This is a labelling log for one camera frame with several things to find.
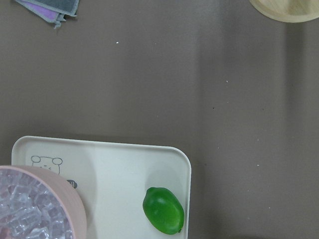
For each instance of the green lime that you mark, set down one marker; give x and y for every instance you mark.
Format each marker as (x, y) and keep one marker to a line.
(163, 210)

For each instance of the pink bowl of ice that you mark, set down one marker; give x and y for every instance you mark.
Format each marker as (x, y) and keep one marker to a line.
(36, 203)

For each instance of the wooden cup tree stand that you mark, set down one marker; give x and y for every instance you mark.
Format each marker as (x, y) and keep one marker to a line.
(290, 11)

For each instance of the cream rectangular tray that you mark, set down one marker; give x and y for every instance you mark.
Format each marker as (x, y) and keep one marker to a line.
(111, 179)

